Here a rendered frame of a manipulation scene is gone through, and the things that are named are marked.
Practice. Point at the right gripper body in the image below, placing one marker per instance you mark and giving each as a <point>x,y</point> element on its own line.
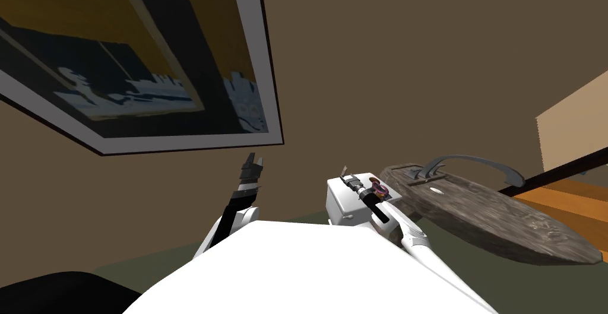
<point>356,183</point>

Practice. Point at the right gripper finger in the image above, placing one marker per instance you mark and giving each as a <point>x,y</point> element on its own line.
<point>344,171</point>

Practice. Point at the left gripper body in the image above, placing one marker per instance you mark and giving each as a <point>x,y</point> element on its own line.
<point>250,174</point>

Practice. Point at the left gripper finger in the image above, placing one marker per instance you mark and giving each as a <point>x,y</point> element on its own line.
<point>250,159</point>
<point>260,162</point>

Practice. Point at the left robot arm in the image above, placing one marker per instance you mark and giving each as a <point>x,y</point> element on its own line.
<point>233,212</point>

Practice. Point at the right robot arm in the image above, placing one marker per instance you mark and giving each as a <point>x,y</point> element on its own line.
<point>412,233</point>

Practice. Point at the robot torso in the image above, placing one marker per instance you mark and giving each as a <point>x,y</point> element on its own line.
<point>308,276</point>

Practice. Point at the grey curved faucet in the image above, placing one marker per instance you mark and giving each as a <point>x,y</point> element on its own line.
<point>475,161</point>

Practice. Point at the dark stone washbasin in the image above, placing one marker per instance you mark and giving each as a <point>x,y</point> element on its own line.
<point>484,219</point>

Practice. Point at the framed yellow and black picture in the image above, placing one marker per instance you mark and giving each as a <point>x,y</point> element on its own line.
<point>142,53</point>

